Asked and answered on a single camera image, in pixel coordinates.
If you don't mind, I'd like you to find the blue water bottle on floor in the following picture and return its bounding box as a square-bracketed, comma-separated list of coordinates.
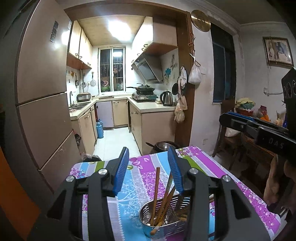
[96, 119, 104, 138]

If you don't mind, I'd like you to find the white hanging plastic bag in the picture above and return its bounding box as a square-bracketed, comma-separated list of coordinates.
[188, 60, 202, 85]

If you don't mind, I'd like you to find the wooden chopstick brown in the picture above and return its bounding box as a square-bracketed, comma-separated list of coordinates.
[209, 194, 214, 203]
[177, 214, 188, 222]

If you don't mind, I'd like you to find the steel range hood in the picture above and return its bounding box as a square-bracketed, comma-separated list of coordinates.
[132, 53, 164, 83]

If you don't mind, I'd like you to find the colourful floral tablecloth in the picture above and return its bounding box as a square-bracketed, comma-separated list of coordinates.
[69, 146, 282, 241]

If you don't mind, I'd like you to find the dark wooden chair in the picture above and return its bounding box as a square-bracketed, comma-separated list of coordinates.
[212, 99, 243, 171]

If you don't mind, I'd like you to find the dark wooden chopstick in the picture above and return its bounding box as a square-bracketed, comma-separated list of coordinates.
[150, 225, 160, 236]

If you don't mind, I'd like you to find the kitchen window with bars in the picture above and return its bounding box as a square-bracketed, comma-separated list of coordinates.
[98, 47, 125, 93]

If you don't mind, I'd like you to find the orange wooden cabinet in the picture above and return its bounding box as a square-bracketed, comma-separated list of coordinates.
[1, 152, 41, 240]

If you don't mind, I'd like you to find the round brass wall plate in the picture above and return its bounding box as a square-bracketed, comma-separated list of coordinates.
[190, 9, 211, 32]

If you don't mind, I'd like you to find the stainless electric kettle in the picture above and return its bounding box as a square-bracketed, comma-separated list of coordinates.
[159, 91, 173, 106]

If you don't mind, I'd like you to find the silver toaster oven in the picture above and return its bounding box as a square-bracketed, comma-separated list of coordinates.
[76, 92, 91, 102]

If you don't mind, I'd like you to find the silver three-door refrigerator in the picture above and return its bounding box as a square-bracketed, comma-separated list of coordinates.
[1, 1, 80, 209]

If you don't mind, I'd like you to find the black wok on stove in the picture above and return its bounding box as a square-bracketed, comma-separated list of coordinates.
[127, 85, 154, 94]

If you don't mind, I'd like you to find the dark wooden side table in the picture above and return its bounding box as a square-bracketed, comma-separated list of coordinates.
[241, 134, 275, 179]

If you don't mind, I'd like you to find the framed wall picture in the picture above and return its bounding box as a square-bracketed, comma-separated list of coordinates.
[262, 36, 294, 67]

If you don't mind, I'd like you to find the upper wall cabinets left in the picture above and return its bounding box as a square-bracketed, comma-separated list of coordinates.
[67, 21, 92, 70]

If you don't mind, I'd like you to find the right hand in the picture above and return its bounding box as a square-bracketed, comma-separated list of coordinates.
[263, 155, 295, 214]

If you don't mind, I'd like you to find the blue perforated utensil holder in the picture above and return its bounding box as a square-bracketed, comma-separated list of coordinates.
[139, 194, 190, 240]

